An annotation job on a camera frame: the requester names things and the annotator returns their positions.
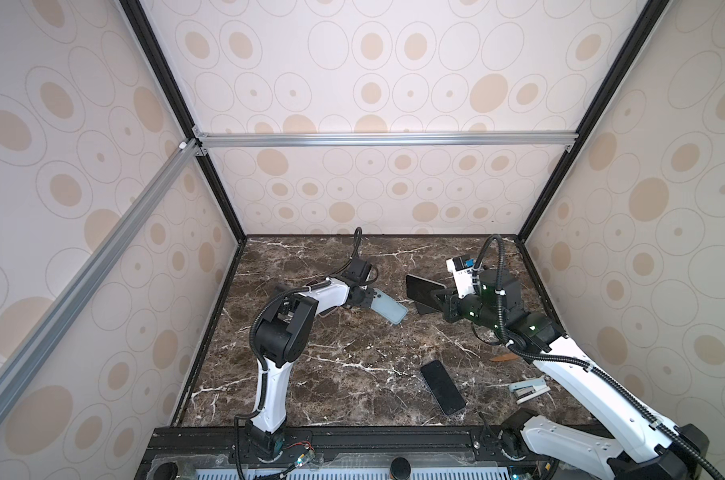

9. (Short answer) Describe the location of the light blue phone case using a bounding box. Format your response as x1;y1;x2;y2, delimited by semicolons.
370;289;408;325

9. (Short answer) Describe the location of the black phone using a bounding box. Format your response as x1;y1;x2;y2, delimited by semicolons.
420;360;466;416
405;274;445;309

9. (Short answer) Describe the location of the black phone case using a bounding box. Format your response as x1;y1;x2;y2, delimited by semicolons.
414;301;442;315

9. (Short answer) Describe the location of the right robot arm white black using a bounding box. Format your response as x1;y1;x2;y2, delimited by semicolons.
432;234;723;479

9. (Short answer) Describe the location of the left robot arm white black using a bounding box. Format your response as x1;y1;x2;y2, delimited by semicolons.
236;227;376;461

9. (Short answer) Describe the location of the white stapler tool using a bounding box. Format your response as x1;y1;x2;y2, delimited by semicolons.
507;376;550;405

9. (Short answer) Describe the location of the black round knob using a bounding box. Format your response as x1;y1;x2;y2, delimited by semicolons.
388;457;412;480

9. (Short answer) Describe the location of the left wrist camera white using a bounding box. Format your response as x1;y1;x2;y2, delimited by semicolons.
340;258;377;287

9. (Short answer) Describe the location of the horizontal aluminium rail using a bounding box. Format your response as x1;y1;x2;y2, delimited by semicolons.
198;130;578;149

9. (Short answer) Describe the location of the black base frame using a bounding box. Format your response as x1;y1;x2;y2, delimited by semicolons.
134;425;566;479

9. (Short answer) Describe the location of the diagonal aluminium rail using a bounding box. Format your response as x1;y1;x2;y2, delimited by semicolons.
0;138;202;424

